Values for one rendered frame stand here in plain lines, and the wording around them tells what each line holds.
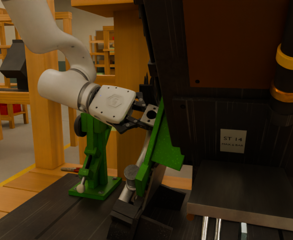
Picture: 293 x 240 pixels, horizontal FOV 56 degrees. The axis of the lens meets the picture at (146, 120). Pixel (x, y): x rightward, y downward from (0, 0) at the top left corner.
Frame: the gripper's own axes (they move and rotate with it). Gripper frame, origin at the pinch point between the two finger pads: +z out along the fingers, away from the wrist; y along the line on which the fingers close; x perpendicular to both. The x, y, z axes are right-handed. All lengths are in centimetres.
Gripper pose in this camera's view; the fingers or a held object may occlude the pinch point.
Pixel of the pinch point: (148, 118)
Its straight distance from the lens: 71.0
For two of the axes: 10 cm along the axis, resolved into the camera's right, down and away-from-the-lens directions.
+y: 3.9, -8.0, 4.6
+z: 9.2, 3.2, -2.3
